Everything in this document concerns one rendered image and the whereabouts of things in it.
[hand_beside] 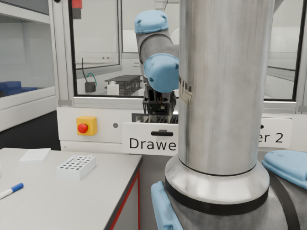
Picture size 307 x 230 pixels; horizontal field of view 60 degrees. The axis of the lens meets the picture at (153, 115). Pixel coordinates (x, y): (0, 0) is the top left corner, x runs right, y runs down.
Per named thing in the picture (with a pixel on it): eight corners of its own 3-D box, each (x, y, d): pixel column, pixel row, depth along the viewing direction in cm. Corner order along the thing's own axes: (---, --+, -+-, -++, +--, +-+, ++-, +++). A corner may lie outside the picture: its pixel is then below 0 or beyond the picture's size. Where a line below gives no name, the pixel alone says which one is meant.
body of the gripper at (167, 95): (143, 117, 75) (138, 84, 66) (147, 96, 80) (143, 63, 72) (170, 117, 74) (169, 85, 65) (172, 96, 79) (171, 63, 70)
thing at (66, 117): (313, 152, 100) (318, 114, 97) (58, 139, 115) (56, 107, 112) (256, 106, 192) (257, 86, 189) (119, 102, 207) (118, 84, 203)
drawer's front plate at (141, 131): (205, 157, 90) (206, 126, 88) (122, 153, 94) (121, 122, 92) (205, 155, 92) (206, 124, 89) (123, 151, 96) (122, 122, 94)
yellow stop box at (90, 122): (92, 136, 107) (92, 119, 105) (76, 135, 108) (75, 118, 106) (97, 133, 111) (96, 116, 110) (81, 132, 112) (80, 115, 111)
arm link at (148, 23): (135, 28, 54) (129, 10, 60) (141, 71, 62) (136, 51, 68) (173, 22, 54) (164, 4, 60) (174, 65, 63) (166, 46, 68)
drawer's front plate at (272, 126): (289, 148, 99) (293, 119, 97) (210, 144, 103) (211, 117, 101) (288, 146, 101) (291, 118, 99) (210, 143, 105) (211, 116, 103)
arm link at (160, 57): (208, 61, 49) (191, 32, 57) (149, 64, 47) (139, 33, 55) (199, 93, 55) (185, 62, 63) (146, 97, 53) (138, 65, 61)
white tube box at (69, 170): (80, 181, 86) (79, 170, 85) (56, 178, 87) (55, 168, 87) (96, 165, 98) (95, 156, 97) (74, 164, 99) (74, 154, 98)
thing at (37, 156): (43, 163, 100) (43, 159, 99) (18, 164, 99) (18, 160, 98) (51, 151, 112) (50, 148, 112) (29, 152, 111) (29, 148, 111)
